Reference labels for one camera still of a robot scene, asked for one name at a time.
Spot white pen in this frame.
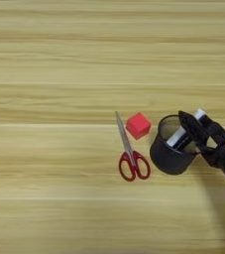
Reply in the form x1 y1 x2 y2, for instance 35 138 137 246
165 108 207 149

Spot black mesh pen cup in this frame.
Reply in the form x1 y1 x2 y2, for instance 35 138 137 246
149 113 202 177

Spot red cube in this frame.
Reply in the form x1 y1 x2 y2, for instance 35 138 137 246
125 111 153 141

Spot red handled scissors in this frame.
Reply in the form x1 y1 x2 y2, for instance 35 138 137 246
114 110 153 183

